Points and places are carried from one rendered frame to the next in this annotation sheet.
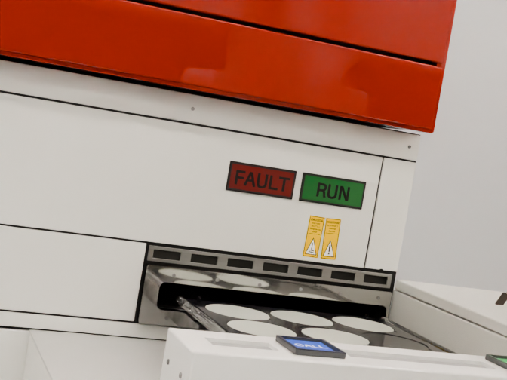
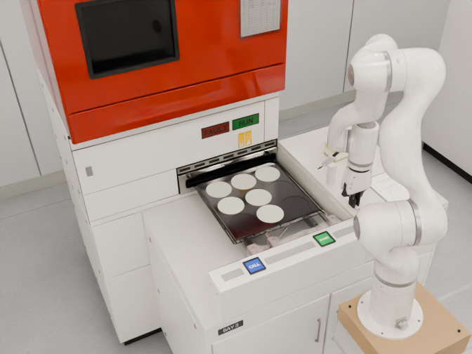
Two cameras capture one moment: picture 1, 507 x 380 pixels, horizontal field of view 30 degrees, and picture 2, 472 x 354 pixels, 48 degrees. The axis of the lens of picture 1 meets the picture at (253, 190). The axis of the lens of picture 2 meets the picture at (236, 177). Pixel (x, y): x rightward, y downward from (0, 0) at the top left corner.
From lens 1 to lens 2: 105 cm
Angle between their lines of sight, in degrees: 35
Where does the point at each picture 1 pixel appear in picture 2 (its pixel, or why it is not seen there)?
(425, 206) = not seen: outside the picture
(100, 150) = (148, 146)
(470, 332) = (309, 180)
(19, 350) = (140, 218)
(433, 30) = (278, 50)
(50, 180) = (132, 164)
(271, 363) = (244, 284)
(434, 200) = not seen: outside the picture
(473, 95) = not seen: outside the picture
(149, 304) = (183, 188)
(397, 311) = (279, 154)
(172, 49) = (167, 107)
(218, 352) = (227, 289)
